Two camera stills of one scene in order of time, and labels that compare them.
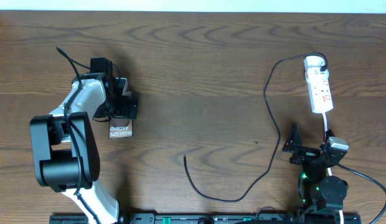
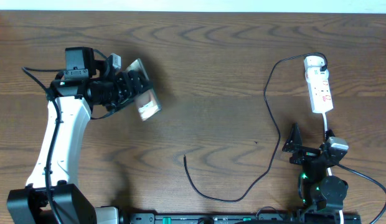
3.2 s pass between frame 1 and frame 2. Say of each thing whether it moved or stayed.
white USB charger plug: stayed
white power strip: stayed
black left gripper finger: moved
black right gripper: stayed
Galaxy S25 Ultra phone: moved
